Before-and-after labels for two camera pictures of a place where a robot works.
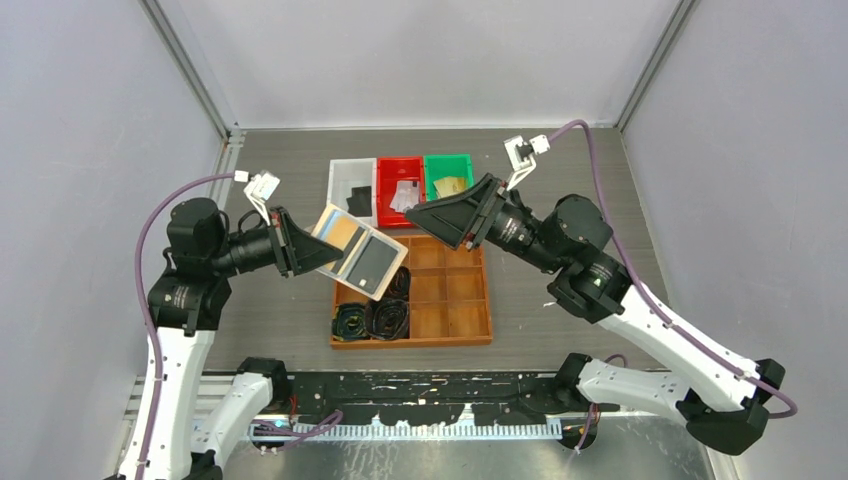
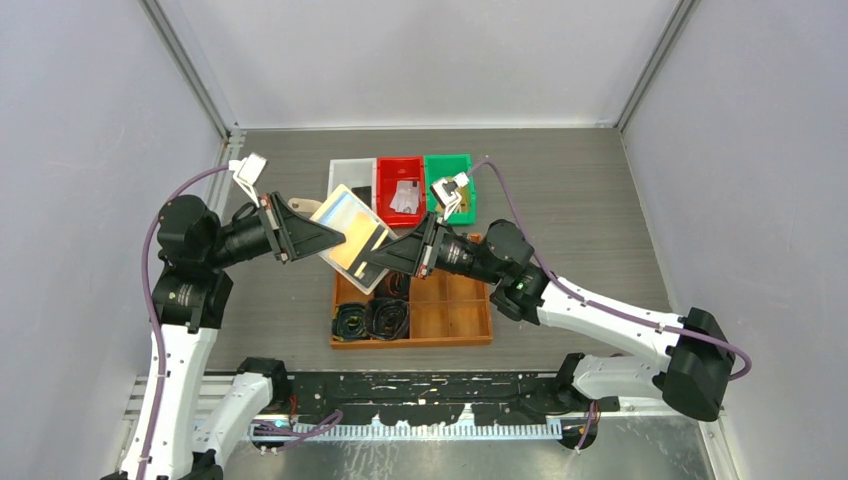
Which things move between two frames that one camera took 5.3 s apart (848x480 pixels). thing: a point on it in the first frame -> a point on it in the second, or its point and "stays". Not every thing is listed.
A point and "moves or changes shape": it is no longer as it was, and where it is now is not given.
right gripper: [462, 217] -> [415, 252]
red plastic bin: [390, 170] stays
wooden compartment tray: [449, 298] stays
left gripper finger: [307, 252] -> [302, 237]
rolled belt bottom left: [348, 323] stays
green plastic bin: [447, 175] stays
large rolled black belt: [387, 319] stays
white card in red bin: [406, 195] stays
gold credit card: [341, 232] moves or changes shape
